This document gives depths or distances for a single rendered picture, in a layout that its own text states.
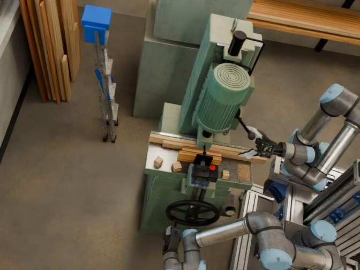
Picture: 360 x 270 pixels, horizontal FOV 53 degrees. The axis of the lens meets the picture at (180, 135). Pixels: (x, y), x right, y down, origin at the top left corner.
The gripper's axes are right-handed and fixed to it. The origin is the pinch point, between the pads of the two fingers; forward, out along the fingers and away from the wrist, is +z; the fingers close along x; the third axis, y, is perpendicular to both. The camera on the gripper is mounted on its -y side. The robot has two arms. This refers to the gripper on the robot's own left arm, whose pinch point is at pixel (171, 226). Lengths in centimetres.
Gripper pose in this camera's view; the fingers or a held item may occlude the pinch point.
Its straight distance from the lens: 195.7
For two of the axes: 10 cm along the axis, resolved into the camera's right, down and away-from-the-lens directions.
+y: -2.1, 9.0, 3.9
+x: 9.8, 1.7, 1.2
